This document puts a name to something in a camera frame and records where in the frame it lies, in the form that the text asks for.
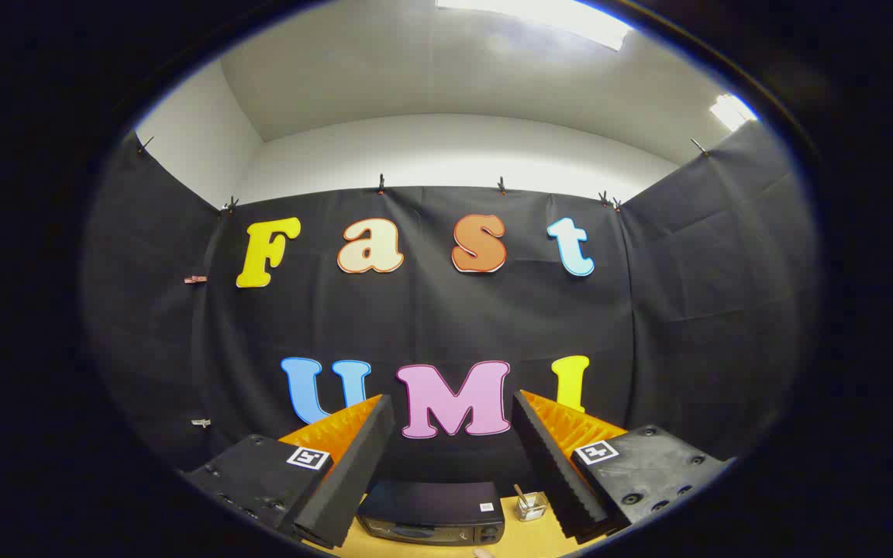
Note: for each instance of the black toaster oven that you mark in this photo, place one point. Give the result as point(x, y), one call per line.
point(431, 508)

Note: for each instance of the glass jar with stick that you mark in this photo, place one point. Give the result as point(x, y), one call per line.
point(530, 508)

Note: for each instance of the row of black cloth clips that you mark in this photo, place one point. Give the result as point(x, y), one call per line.
point(381, 184)

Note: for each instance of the black backdrop cloth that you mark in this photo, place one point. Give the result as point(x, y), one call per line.
point(446, 325)

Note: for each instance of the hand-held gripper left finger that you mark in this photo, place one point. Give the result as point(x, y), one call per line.
point(349, 473)

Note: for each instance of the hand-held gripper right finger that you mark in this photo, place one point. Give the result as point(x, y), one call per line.
point(555, 473)

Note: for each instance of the ceiling light panel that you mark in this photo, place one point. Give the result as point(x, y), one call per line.
point(732, 111)
point(547, 19)

